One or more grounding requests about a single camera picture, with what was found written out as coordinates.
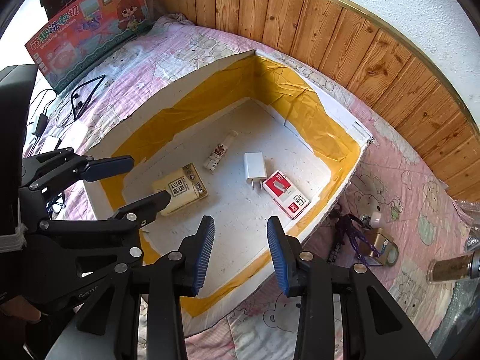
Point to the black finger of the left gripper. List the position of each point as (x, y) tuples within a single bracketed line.
[(106, 167), (145, 209)]

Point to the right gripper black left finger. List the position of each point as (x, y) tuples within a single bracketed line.
[(106, 326)]

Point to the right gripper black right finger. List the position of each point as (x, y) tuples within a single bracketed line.
[(374, 324)]

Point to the beige tissue pack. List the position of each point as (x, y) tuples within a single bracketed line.
[(185, 187)]

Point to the gold tea tin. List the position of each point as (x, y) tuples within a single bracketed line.
[(373, 250)]

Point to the white power adapter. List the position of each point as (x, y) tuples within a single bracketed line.
[(255, 168)]

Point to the red staples box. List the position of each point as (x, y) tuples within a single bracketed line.
[(285, 194)]

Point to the green tape roll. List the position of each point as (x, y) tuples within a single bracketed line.
[(391, 254)]

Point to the black marker pen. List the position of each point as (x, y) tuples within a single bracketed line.
[(335, 248)]

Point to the pink mini stapler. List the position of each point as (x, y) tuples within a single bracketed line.
[(372, 221)]

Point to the person left hand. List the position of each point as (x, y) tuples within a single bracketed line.
[(21, 309)]

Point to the glass tea bottle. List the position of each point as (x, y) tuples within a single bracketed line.
[(459, 268)]

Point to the pink toy washing box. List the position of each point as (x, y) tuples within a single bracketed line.
[(81, 34)]

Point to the pink cartoon quilt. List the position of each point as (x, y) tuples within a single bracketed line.
[(417, 210)]

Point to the white cardboard box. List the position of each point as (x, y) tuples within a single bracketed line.
[(301, 131)]

